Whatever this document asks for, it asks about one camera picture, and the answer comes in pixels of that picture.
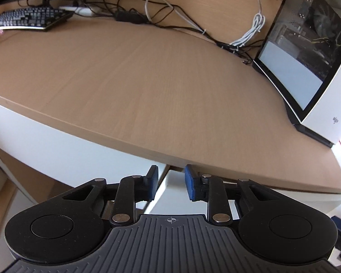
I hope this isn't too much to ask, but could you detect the white desk front panel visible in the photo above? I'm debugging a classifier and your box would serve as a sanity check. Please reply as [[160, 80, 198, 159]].
[[0, 99, 171, 189]]

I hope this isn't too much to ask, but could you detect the grey looped cable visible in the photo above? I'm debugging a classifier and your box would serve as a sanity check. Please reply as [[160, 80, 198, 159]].
[[144, 0, 208, 34]]

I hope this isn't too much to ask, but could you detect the white coiled network cable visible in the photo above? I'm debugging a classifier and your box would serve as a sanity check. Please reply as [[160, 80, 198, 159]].
[[230, 0, 266, 48]]

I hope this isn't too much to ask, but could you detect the white desk leg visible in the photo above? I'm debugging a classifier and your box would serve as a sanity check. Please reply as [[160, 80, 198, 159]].
[[0, 142, 38, 205]]

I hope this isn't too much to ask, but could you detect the white power strip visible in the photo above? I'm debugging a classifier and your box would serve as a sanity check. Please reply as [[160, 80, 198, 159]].
[[59, 5, 93, 16]]

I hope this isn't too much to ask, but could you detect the black power adapter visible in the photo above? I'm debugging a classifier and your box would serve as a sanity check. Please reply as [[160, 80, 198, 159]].
[[115, 11, 149, 23]]

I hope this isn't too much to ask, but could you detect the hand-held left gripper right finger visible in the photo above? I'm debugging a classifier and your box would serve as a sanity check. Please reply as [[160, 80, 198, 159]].
[[184, 164, 296, 225]]

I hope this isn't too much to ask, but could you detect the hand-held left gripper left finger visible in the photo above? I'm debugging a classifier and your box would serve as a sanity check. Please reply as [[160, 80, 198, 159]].
[[45, 165, 160, 227]]

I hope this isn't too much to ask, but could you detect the white glass-panel computer case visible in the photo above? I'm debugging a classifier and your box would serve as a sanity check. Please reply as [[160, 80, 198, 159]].
[[252, 0, 341, 149]]

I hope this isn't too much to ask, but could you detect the white-front wooden drawer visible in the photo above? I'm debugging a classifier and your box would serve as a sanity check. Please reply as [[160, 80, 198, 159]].
[[143, 167, 341, 219]]

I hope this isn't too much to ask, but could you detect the black computer keyboard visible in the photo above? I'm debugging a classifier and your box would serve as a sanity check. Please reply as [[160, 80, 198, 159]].
[[0, 6, 74, 32]]

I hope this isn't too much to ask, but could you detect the black cable bundle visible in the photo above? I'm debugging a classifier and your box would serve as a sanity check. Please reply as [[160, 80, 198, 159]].
[[74, 0, 255, 64]]

